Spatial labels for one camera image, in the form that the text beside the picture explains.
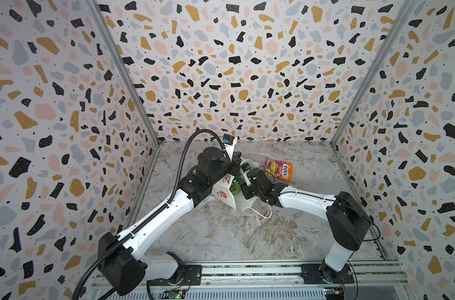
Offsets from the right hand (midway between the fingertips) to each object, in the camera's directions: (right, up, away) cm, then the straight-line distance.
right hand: (241, 181), depth 88 cm
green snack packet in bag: (-3, -3, +4) cm, 6 cm away
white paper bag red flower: (-8, -3, -8) cm, 12 cm away
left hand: (0, +14, -18) cm, 23 cm away
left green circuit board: (-25, -40, -18) cm, 51 cm away
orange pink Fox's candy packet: (+23, +4, +18) cm, 30 cm away
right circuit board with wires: (+36, -41, -17) cm, 57 cm away
